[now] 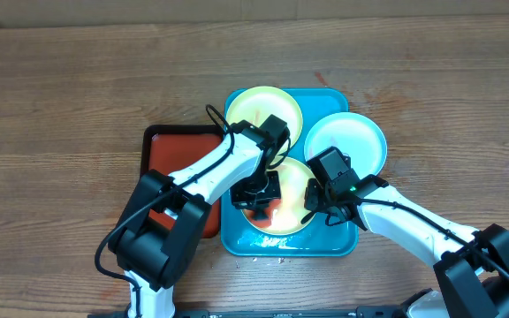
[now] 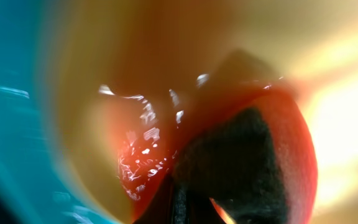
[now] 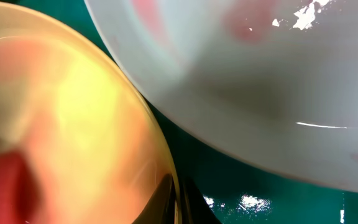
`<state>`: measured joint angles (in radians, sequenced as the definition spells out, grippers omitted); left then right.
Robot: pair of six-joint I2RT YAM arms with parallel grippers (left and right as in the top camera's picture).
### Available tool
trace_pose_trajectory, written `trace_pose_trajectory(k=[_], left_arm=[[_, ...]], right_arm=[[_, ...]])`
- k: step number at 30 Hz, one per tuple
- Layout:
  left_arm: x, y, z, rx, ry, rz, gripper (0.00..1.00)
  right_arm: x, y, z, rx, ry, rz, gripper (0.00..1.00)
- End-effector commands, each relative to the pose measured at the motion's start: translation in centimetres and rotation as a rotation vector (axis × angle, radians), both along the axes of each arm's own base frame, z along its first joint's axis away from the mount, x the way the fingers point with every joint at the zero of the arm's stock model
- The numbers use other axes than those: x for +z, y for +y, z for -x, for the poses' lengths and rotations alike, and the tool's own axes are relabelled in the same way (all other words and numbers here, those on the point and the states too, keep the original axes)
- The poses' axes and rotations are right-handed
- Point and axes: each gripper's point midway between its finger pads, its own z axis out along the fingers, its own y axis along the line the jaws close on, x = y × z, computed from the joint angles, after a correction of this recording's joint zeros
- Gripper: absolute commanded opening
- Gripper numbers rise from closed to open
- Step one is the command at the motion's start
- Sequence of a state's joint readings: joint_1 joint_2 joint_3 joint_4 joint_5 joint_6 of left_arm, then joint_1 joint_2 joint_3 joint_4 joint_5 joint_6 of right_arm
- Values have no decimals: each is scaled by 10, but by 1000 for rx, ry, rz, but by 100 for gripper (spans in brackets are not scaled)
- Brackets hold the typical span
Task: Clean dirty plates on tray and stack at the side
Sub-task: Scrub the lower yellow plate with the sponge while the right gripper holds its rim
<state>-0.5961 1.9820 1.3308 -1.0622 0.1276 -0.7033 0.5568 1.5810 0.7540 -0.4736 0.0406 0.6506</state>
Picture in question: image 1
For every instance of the green and orange sponge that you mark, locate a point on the green and orange sponge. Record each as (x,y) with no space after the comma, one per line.
(259,224)

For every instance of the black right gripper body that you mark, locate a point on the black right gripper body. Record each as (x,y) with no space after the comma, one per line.
(312,200)

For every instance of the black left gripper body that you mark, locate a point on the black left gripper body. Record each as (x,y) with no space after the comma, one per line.
(256,191)

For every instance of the black tray with red water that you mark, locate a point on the black tray with red water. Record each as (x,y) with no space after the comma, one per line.
(167,148)

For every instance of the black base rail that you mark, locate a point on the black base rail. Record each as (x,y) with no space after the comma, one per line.
(388,311)

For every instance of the yellow plate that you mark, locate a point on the yellow plate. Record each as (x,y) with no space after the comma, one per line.
(283,216)
(272,110)

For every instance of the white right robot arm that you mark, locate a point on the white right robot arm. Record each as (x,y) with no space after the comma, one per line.
(471,265)

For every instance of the light blue plate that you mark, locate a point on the light blue plate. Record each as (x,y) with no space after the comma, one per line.
(354,135)

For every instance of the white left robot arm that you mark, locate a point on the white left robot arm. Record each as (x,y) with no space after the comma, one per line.
(162,224)

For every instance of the blue plastic tray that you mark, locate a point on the blue plastic tray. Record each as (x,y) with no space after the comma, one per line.
(316,239)

